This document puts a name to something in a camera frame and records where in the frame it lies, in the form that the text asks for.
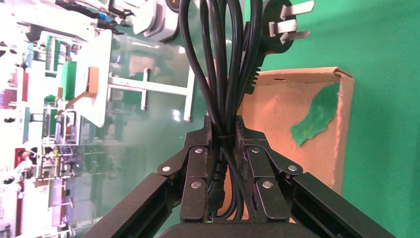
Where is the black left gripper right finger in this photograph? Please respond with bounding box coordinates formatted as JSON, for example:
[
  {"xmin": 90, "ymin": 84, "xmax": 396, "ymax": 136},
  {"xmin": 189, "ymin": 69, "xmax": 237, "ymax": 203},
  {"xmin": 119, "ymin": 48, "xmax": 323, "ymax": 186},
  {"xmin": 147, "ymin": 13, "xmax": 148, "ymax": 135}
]
[{"xmin": 234, "ymin": 115, "xmax": 398, "ymax": 238}]

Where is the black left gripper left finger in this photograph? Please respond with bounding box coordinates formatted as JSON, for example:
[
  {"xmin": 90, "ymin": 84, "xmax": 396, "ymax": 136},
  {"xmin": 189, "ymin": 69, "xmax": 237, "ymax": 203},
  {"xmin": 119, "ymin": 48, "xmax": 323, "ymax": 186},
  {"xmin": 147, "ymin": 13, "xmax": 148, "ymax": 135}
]
[{"xmin": 82, "ymin": 115, "xmax": 214, "ymax": 238}]

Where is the black power cable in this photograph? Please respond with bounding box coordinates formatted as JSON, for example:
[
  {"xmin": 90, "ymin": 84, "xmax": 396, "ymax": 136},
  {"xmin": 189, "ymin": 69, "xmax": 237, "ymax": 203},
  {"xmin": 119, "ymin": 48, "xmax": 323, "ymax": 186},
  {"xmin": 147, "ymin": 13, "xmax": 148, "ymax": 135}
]
[{"xmin": 178, "ymin": 0, "xmax": 315, "ymax": 221}]

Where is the open brown cardboard box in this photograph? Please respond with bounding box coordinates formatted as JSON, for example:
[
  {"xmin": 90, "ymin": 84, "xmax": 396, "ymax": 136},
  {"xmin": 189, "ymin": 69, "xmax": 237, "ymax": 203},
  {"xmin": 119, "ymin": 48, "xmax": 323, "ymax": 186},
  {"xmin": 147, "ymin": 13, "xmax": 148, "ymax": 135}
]
[{"xmin": 205, "ymin": 66, "xmax": 355, "ymax": 221}]

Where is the small brown cardboard box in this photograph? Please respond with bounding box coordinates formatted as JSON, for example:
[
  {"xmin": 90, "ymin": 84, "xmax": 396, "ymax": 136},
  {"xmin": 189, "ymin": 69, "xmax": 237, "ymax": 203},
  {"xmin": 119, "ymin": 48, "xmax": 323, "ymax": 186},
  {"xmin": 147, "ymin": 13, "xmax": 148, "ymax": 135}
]
[{"xmin": 57, "ymin": 66, "xmax": 100, "ymax": 114}]

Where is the white background table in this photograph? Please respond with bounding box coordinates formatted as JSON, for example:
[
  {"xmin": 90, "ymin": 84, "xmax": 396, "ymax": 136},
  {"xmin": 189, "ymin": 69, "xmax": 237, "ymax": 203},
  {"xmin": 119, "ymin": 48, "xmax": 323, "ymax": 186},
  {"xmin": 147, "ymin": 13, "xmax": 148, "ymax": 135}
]
[{"xmin": 73, "ymin": 29, "xmax": 197, "ymax": 129}]

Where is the green table cloth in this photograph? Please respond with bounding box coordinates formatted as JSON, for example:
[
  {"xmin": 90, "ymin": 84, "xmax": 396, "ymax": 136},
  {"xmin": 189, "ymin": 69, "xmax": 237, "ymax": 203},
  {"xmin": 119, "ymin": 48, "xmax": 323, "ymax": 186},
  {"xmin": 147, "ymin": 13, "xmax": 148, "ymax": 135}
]
[{"xmin": 244, "ymin": 0, "xmax": 420, "ymax": 238}]

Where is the white wheeled background robot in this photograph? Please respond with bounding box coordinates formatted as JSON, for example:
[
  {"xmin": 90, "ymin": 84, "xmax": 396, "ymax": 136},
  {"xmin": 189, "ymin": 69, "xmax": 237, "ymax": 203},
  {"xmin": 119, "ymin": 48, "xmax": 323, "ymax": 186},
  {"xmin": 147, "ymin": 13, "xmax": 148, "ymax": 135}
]
[{"xmin": 133, "ymin": 0, "xmax": 184, "ymax": 43}]

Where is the black background robot gripper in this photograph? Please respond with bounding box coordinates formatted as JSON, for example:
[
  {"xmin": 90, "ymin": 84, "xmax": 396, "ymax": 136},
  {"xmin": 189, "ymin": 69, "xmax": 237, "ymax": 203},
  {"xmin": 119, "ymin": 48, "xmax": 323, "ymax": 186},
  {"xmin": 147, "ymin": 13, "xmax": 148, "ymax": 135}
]
[
  {"xmin": 107, "ymin": 3, "xmax": 136, "ymax": 20},
  {"xmin": 96, "ymin": 19, "xmax": 126, "ymax": 36}
]

